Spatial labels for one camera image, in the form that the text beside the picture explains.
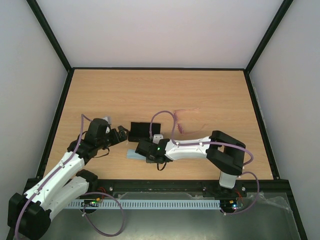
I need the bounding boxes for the black sunglasses case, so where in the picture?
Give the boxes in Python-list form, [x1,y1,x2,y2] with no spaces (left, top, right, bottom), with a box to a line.
[128,122,161,143]

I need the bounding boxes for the light blue cleaning cloth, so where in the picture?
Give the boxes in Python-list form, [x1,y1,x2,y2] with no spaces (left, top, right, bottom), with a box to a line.
[126,149,146,161]

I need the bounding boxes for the pink sunglasses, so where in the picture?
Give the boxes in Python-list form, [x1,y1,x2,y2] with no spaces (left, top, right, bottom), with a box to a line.
[173,107,206,136]

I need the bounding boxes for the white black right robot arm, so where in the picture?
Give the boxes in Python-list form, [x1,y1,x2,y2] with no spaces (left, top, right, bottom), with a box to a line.
[135,130,247,196]

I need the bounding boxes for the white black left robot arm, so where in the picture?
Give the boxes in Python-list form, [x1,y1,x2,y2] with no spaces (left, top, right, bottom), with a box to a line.
[7,118,129,240]

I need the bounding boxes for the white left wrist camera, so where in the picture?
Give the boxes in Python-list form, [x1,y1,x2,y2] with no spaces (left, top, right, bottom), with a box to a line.
[102,116,111,134]

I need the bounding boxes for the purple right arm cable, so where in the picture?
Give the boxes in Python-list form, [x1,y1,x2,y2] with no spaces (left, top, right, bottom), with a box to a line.
[149,110,261,216]

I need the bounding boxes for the light blue slotted cable duct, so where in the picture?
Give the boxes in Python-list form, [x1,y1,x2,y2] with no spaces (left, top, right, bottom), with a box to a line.
[68,198,222,210]

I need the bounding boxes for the black aluminium frame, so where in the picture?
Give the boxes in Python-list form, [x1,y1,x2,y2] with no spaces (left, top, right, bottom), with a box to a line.
[25,0,307,240]

